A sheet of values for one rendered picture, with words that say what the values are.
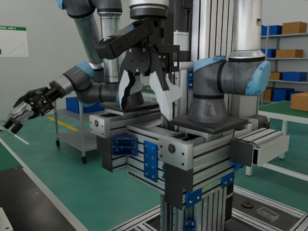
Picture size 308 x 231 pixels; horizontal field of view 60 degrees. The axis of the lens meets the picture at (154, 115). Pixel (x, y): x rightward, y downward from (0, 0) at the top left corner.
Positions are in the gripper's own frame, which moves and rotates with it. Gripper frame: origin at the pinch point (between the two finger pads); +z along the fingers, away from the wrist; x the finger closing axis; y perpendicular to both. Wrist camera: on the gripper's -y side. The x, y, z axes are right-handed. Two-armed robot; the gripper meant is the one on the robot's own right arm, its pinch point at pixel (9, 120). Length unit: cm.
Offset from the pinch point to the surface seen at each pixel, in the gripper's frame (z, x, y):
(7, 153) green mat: 9, 30, -56
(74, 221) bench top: 6.3, 31.2, 27.7
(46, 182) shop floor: 2, 121, -165
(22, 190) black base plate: 12.5, 25.2, -0.9
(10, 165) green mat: 10.8, 28.6, -36.6
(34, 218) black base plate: 14.3, 24.1, 21.5
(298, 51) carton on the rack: -542, 271, -156
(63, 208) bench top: 6.1, 31.4, 18.2
